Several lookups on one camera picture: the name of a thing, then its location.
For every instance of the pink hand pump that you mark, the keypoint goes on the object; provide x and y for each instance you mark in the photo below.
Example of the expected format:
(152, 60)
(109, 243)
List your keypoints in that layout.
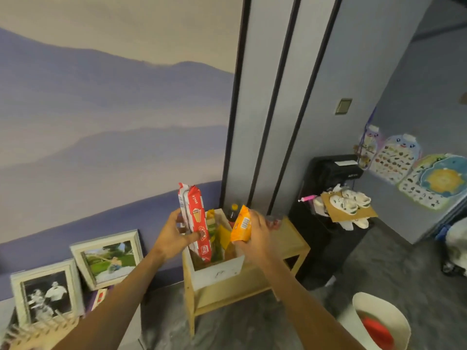
(308, 198)

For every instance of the light blue animal wall chart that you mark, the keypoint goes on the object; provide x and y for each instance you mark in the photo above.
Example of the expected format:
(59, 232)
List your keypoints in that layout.
(396, 160)

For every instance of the small orange snack packet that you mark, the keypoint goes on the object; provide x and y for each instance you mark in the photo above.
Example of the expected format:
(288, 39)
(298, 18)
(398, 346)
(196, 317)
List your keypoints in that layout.
(240, 224)

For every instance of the white waste bin yellow base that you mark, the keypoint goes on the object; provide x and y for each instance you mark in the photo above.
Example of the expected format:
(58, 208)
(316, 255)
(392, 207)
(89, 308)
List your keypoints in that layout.
(383, 306)

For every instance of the white cardboard box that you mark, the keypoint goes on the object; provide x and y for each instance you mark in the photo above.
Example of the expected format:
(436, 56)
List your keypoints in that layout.
(215, 273)

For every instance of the brown cardboard sheet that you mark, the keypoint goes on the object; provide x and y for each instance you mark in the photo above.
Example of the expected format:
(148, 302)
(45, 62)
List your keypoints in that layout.
(365, 214)

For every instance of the black storage box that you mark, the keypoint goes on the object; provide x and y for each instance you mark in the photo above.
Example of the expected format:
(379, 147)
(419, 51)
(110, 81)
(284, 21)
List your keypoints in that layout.
(324, 247)

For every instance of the person's left hand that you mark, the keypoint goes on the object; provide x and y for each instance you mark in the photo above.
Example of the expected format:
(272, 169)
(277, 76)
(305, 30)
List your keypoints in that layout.
(171, 236)

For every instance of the black air purifier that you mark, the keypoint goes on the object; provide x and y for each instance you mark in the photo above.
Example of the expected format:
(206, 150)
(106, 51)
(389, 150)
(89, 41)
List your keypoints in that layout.
(328, 174)

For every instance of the purple animal wall chart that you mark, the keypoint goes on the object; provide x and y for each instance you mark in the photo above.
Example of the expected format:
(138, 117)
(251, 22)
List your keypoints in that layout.
(366, 149)

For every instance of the white paper sheet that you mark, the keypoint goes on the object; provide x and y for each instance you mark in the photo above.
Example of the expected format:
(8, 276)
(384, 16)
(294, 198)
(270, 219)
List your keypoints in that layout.
(345, 225)

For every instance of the green seed snack bag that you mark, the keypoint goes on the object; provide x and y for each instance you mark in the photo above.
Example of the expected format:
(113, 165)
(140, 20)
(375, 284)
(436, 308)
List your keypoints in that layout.
(215, 244)

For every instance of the yellow wooden small table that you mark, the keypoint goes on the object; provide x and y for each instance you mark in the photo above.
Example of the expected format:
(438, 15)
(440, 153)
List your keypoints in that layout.
(288, 240)

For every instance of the white red snack pack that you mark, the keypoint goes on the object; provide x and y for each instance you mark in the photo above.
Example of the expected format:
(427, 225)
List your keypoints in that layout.
(183, 207)

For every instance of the white frame monochrome photo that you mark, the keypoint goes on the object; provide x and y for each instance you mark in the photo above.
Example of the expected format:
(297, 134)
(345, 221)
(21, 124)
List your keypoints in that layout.
(47, 295)

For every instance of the white frame colour photo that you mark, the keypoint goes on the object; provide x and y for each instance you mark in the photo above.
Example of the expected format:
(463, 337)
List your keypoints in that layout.
(107, 260)

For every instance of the white toy scooter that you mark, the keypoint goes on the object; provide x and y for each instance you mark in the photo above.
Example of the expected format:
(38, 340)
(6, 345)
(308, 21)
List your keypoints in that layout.
(458, 244)

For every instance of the person's right forearm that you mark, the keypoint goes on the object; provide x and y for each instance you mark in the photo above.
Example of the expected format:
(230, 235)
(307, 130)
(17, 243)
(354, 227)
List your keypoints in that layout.
(310, 313)

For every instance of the person's left forearm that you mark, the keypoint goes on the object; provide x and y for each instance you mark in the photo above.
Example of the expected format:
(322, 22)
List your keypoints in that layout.
(109, 309)

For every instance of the wooden peg rack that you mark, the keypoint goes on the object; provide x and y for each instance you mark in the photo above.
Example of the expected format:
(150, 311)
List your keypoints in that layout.
(40, 335)

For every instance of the white green-heeled child sandal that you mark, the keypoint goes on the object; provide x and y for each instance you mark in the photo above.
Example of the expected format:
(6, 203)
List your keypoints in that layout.
(343, 204)
(359, 198)

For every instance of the dark soda bottle yellow cap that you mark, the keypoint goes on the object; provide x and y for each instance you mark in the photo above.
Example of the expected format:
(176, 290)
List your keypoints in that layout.
(233, 215)

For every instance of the person's right hand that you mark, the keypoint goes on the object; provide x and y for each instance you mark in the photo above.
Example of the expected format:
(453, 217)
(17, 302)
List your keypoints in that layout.
(261, 244)

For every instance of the brass wall switch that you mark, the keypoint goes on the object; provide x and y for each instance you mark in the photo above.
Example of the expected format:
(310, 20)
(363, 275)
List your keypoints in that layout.
(463, 98)
(343, 106)

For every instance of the cream wooden bead ruler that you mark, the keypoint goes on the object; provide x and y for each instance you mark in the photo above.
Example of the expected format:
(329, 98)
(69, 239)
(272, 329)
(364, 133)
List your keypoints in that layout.
(99, 298)

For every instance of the red lidded cup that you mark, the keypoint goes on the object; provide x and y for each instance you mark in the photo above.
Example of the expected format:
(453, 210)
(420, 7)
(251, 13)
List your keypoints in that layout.
(377, 335)

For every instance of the grey television cabinet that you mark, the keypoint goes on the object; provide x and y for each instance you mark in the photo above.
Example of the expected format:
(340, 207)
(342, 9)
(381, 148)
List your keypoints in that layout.
(131, 324)

